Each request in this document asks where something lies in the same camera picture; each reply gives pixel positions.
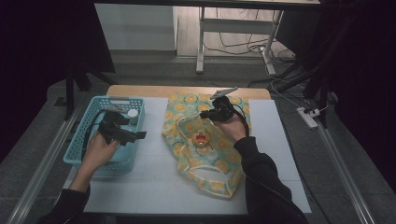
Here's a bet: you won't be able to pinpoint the white desk frame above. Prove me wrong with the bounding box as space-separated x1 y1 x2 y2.
195 6 285 76

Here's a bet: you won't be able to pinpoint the white power strip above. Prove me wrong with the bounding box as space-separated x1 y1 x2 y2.
295 106 321 130

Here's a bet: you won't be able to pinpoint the person's right hand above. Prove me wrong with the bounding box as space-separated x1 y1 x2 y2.
212 115 249 143

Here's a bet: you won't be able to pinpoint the black floor cables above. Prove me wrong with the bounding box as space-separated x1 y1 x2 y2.
203 8 297 64

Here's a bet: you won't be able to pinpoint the person's left hand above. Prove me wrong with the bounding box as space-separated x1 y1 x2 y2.
81 130 121 172

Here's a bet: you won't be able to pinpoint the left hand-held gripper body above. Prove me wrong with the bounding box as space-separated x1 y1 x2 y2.
97 106 133 146

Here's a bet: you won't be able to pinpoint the aluminium rail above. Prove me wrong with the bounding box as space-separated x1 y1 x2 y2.
315 122 378 224
6 104 82 224

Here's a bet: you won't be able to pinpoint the blue plastic basket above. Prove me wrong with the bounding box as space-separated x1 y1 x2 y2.
63 95 146 174

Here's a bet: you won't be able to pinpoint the white panel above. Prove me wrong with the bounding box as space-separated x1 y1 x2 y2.
94 3 179 51

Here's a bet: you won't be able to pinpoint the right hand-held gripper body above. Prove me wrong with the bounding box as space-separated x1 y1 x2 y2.
208 86 239 123

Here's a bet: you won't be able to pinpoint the dark curtain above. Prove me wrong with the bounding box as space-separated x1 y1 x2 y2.
275 0 396 191
0 0 116 166

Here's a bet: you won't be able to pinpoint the orange flower print cloth bag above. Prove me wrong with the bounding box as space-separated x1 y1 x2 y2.
161 91 252 199

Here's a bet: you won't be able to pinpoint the left hand-held gripper black cable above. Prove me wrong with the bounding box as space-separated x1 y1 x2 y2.
79 109 106 162

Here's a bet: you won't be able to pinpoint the white cable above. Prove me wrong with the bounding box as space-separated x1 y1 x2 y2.
264 63 331 114

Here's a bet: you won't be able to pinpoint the small white jar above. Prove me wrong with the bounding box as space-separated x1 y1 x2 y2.
127 108 140 126

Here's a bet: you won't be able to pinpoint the black metal stand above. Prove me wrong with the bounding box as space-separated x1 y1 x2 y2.
63 60 119 121
247 46 342 129

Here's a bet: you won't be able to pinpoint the white foam mat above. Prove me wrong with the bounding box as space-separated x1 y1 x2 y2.
62 96 312 216

